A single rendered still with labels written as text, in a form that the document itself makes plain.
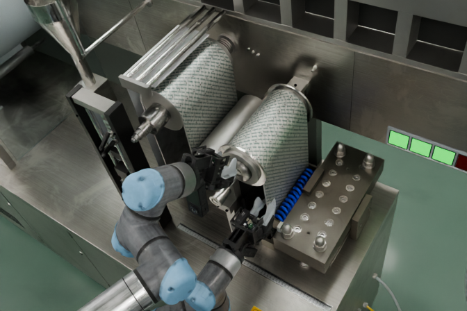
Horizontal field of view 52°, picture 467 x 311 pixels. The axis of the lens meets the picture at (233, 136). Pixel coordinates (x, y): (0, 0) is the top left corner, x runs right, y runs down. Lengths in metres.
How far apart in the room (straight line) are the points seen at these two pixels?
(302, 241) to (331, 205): 0.14
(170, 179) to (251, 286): 0.60
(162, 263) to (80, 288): 1.79
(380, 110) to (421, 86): 0.15
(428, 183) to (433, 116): 1.53
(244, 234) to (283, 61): 0.50
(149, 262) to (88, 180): 0.93
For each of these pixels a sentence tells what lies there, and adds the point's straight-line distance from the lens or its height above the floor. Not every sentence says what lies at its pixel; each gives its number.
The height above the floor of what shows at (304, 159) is 1.08.
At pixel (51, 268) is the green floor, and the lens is 2.82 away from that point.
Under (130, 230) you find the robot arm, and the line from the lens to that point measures 0.97.
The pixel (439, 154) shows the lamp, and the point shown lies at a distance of 1.37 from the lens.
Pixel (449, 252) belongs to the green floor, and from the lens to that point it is 2.59.
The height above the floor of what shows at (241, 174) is 1.24.
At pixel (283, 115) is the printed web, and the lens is 1.27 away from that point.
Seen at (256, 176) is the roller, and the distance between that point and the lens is 1.22.
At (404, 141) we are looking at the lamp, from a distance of 1.38.
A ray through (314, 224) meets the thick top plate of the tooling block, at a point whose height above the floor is 1.03.
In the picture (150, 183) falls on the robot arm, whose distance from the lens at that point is 0.91.
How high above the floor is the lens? 2.22
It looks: 48 degrees down
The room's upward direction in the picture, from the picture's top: 12 degrees counter-clockwise
